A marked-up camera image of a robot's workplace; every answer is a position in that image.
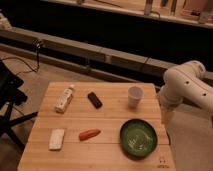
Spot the white sponge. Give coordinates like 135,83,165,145
49,129,65,150

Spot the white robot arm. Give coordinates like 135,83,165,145
157,60,213,124

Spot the green ceramic bowl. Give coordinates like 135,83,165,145
119,119,158,158

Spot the white paper cup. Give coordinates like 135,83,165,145
128,86,143,108

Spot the black rectangular remote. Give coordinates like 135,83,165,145
87,92,102,109

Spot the orange carrot toy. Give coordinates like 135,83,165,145
79,129,101,141

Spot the wooden table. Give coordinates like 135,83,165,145
18,82,176,171

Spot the white plastic bottle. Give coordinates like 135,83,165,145
54,85,74,113

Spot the black office chair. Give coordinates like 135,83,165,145
0,60,37,150

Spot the black power cable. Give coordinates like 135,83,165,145
0,39,44,75

